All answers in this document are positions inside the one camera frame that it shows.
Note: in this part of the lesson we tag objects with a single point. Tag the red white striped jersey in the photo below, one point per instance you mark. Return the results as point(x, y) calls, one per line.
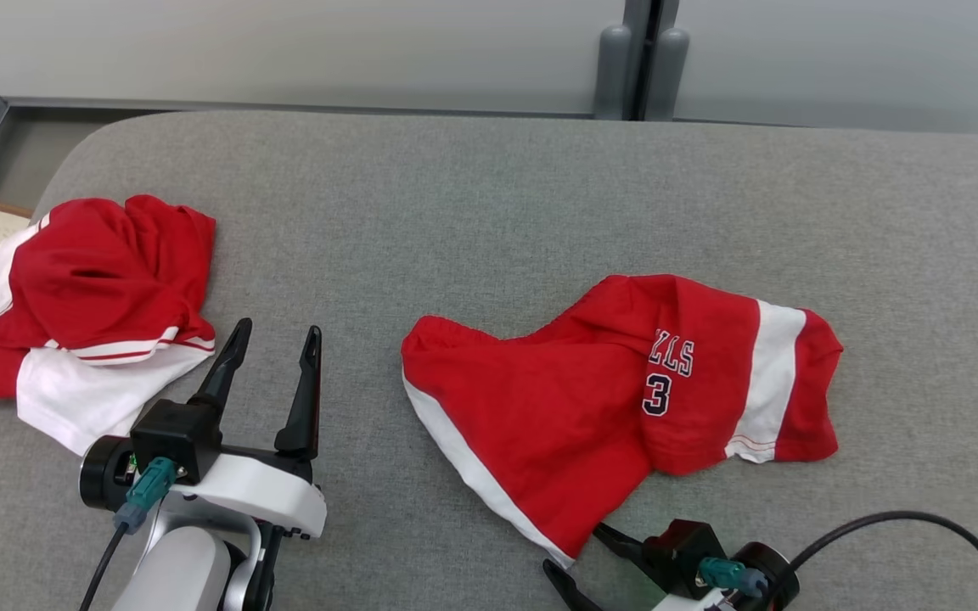
point(90, 280)

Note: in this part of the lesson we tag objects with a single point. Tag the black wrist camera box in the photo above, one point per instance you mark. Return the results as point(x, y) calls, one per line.
point(684, 547)
point(175, 437)

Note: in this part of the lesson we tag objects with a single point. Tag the red shorts with navy number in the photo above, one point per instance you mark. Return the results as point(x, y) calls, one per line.
point(557, 399)

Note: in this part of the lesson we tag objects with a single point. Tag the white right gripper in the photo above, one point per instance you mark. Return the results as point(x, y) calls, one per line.
point(693, 602)

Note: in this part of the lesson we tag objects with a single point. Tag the grey partition post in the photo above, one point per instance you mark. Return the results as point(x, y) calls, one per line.
point(616, 59)

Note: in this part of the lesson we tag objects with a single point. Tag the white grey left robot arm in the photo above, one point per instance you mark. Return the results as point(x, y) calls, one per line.
point(179, 568)

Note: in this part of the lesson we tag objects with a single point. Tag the grey wall base rail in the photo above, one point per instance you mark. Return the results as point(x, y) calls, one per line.
point(285, 107)

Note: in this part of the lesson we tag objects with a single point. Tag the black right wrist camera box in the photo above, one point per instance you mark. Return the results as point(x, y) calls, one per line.
point(684, 547)

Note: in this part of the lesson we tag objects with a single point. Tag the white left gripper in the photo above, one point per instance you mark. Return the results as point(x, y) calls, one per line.
point(277, 496)

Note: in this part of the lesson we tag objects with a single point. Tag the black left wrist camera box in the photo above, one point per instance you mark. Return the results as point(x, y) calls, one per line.
point(175, 437)

